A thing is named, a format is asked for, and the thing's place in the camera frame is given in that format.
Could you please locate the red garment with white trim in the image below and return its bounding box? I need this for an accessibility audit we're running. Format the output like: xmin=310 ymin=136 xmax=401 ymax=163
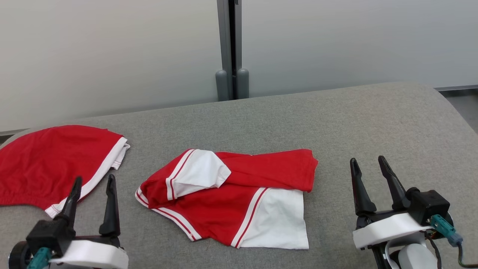
xmin=0 ymin=125 xmax=131 ymax=219

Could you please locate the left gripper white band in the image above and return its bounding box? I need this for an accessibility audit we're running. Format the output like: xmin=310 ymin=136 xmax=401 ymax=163
xmin=50 ymin=174 xmax=130 ymax=269

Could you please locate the red white jersey garment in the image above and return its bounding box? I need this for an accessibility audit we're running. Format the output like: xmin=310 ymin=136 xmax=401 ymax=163
xmin=135 ymin=148 xmax=319 ymax=250

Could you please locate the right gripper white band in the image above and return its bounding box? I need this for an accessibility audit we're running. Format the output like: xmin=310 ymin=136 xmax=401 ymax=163
xmin=350 ymin=155 xmax=434 ymax=250

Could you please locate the teal left camera connector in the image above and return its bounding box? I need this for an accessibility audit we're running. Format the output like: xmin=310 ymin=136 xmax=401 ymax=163
xmin=26 ymin=247 xmax=53 ymax=269

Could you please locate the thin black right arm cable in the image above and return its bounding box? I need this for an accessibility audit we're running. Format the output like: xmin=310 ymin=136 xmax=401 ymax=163
xmin=425 ymin=231 xmax=443 ymax=269

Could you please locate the teal camera connector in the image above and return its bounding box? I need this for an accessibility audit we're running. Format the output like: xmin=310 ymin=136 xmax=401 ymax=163
xmin=26 ymin=247 xmax=53 ymax=269
xmin=429 ymin=215 xmax=463 ymax=247

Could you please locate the dark right camera cable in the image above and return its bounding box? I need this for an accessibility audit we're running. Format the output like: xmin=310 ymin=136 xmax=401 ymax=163
xmin=456 ymin=243 xmax=478 ymax=269

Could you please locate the grey partition post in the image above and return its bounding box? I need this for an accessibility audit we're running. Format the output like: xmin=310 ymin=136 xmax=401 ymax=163
xmin=215 ymin=0 xmax=250 ymax=102

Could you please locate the teal right camera connector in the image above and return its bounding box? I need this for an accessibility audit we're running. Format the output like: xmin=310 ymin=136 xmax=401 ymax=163
xmin=429 ymin=215 xmax=463 ymax=247

